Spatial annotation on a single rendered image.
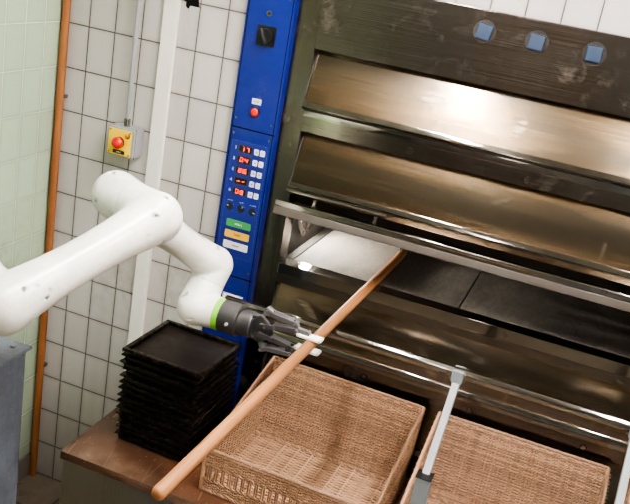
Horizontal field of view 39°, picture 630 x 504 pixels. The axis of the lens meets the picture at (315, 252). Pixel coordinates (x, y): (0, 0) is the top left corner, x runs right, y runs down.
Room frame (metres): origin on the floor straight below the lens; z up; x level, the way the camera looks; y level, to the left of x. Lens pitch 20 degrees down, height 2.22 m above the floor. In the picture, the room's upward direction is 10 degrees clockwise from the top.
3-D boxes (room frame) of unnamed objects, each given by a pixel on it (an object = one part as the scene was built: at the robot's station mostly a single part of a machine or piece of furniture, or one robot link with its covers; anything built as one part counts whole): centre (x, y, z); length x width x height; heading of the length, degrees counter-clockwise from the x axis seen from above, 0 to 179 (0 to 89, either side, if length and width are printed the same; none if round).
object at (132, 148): (2.90, 0.70, 1.46); 0.10 x 0.07 x 0.10; 73
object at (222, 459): (2.43, -0.11, 0.72); 0.56 x 0.49 x 0.28; 72
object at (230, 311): (2.24, 0.19, 1.19); 0.12 x 0.06 x 0.09; 162
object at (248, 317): (2.21, 0.12, 1.19); 0.09 x 0.07 x 0.08; 72
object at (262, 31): (2.76, 0.27, 1.92); 0.06 x 0.04 x 0.11; 73
